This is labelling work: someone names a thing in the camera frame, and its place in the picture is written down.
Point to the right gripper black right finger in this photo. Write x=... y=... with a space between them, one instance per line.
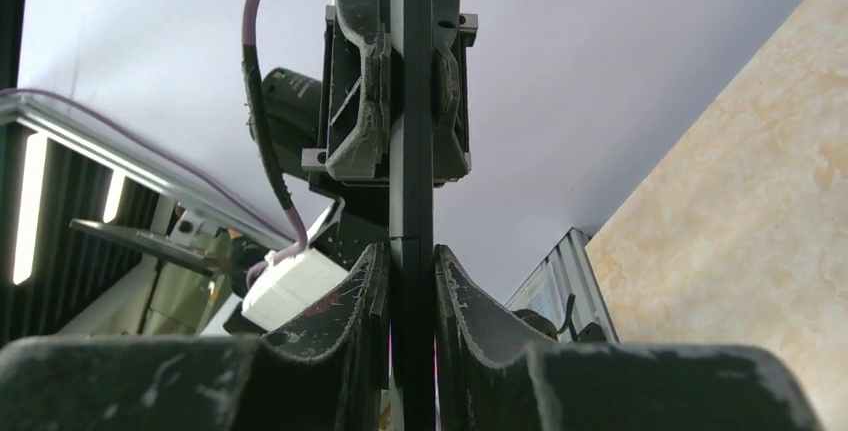
x=497 y=373

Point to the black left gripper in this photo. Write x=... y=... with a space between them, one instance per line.
x=429 y=38

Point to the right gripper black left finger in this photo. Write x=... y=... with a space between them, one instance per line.
x=323 y=370

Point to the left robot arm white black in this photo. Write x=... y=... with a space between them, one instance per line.
x=293 y=110

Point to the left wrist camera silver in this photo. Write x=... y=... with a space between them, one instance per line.
x=288 y=288

